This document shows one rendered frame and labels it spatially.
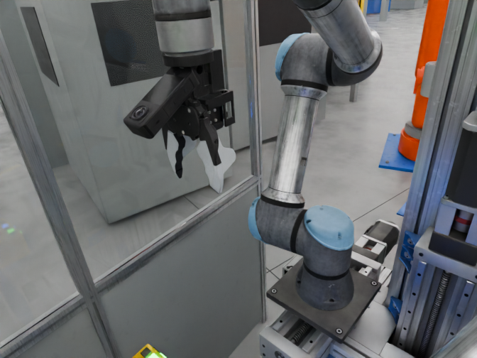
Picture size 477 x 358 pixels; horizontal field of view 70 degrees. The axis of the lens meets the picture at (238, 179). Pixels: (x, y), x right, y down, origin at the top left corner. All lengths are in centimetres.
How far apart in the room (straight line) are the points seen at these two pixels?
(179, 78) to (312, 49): 43
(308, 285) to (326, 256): 11
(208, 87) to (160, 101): 9
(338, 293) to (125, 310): 71
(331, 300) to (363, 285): 12
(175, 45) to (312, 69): 44
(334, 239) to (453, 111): 35
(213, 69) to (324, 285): 59
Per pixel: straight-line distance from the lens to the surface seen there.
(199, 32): 48
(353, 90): 600
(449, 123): 80
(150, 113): 46
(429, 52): 406
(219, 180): 52
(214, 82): 53
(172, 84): 49
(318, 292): 91
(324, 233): 80
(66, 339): 121
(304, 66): 85
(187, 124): 51
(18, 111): 90
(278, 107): 439
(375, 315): 108
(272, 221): 87
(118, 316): 128
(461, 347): 36
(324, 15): 57
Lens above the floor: 175
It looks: 29 degrees down
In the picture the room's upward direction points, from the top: 4 degrees counter-clockwise
